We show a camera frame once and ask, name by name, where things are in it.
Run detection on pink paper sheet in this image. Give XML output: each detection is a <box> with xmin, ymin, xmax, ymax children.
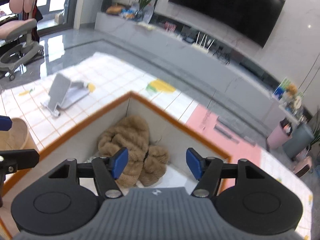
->
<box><xmin>180</xmin><ymin>102</ymin><xmax>264</xmax><ymax>168</ymax></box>

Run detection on grey round trash bin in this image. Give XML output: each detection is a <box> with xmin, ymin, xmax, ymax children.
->
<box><xmin>283</xmin><ymin>123</ymin><xmax>314</xmax><ymax>159</ymax></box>

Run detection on cluttered items on console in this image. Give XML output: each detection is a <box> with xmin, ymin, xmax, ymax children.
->
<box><xmin>272</xmin><ymin>77</ymin><xmax>304</xmax><ymax>122</ymax></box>

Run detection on grey phone stand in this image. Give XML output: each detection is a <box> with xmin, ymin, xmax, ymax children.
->
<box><xmin>41</xmin><ymin>73</ymin><xmax>90</xmax><ymax>118</ymax></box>

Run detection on pink small heater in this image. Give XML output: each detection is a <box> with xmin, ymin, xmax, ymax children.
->
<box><xmin>292</xmin><ymin>156</ymin><xmax>312</xmax><ymax>178</ymax></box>

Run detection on beige round container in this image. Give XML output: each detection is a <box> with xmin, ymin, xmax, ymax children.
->
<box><xmin>0</xmin><ymin>118</ymin><xmax>38</xmax><ymax>151</ymax></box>

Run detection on pink trash bin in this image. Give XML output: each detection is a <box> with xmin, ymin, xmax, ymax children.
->
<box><xmin>267</xmin><ymin>118</ymin><xmax>293</xmax><ymax>150</ymax></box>

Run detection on green plant in vase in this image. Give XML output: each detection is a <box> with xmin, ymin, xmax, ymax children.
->
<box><xmin>135</xmin><ymin>0</ymin><xmax>158</xmax><ymax>24</ymax></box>

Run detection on lemon pattern checked tablecloth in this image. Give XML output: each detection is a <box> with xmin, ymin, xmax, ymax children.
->
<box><xmin>1</xmin><ymin>53</ymin><xmax>313</xmax><ymax>239</ymax></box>

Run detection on orange white storage box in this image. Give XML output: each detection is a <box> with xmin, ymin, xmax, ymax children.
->
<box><xmin>1</xmin><ymin>92</ymin><xmax>231</xmax><ymax>239</ymax></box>

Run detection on black wall television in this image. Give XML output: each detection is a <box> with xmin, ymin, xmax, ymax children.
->
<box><xmin>169</xmin><ymin>0</ymin><xmax>285</xmax><ymax>47</ymax></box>

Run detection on brown plush knot toy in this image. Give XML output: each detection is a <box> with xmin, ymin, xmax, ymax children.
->
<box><xmin>98</xmin><ymin>115</ymin><xmax>169</xmax><ymax>188</ymax></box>

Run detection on pink office chair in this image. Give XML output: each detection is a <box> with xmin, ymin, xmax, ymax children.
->
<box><xmin>1</xmin><ymin>0</ymin><xmax>44</xmax><ymax>81</ymax></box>

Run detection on grey tv console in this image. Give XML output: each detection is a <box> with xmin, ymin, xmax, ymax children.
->
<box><xmin>94</xmin><ymin>12</ymin><xmax>298</xmax><ymax>129</ymax></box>

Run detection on white wifi router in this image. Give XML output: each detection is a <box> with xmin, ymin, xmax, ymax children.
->
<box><xmin>191</xmin><ymin>31</ymin><xmax>216</xmax><ymax>53</ymax></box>

